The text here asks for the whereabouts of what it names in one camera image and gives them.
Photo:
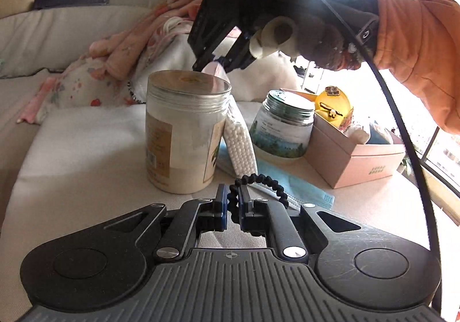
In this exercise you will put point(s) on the yellow round case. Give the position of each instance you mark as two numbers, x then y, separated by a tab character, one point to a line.
333	105

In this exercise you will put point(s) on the grey sofa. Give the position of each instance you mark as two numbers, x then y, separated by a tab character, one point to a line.
38	44

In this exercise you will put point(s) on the pink cardboard box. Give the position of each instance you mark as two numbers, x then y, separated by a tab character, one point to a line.
345	158

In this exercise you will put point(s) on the brown gloved right hand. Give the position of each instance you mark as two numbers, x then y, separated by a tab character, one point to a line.
325	32

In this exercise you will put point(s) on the green labelled glass jar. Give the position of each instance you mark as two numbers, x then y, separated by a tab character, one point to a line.
282	127

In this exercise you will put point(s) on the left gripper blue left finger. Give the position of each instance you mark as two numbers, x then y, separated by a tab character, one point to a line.
220	208

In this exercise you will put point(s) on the blue face mask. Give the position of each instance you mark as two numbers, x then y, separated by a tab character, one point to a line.
298	190

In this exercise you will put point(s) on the orange sleeved forearm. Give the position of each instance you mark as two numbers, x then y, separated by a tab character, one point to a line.
418	42

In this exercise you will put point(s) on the beige jar with metal lid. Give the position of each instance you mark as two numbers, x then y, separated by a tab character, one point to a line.
185	119

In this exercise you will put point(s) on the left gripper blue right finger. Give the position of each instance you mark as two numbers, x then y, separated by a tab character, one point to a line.
252	213

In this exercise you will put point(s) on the pink floral blanket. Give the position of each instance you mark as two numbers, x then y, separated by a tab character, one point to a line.
101	77

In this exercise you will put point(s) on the cotton swab bag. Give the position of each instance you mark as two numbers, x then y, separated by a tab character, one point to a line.
238	141

